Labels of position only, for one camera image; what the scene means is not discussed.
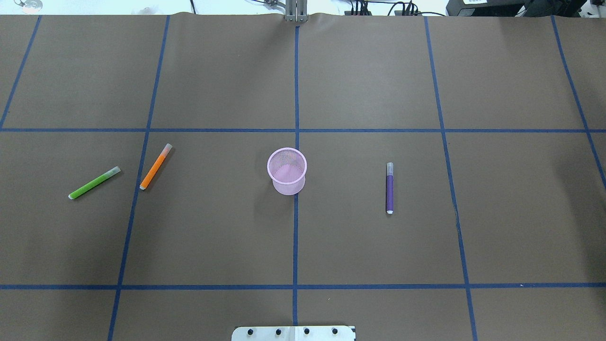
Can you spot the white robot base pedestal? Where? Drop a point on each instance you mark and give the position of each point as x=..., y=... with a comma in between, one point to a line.
x=295, y=333

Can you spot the green highlighter pen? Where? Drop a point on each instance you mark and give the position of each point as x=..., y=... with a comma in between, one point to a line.
x=94, y=183

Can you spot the black equipment box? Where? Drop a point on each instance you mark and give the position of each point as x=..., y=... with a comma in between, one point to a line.
x=514, y=8

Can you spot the pink mesh pen holder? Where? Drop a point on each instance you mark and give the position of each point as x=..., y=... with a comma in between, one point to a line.
x=287, y=168

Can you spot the purple highlighter pen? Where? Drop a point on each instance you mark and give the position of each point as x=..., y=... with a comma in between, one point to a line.
x=389, y=190

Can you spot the orange highlighter pen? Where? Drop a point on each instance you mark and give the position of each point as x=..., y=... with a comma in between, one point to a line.
x=155, y=167

